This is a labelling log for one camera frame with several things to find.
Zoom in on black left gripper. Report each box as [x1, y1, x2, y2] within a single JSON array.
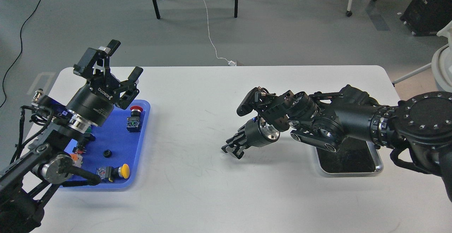
[[66, 40, 143, 126]]

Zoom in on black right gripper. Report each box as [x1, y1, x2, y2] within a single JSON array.
[[221, 117, 280, 159]]

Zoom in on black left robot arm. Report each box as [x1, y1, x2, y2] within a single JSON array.
[[0, 40, 143, 233]]

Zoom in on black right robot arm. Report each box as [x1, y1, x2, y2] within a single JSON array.
[[221, 85, 452, 199]]

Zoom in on blue plastic tray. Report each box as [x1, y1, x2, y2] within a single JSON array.
[[65, 100, 151, 191]]

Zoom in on silver metal tray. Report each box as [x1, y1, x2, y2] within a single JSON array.
[[315, 137, 384, 177]]

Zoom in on white chair at right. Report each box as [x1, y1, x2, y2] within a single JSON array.
[[392, 21, 452, 92]]

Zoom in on black equipment case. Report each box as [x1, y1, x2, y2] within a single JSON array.
[[400, 0, 452, 36]]

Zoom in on red push button switch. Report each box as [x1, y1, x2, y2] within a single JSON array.
[[126, 105, 143, 133]]

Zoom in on black button switch red pins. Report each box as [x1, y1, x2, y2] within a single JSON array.
[[72, 133, 96, 155]]

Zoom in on white cable on floor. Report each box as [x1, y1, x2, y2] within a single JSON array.
[[169, 0, 238, 66]]

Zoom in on yellow push button switch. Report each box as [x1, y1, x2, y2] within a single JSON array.
[[96, 163, 130, 183]]

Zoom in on black cable on floor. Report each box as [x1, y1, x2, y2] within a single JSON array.
[[0, 0, 85, 110]]

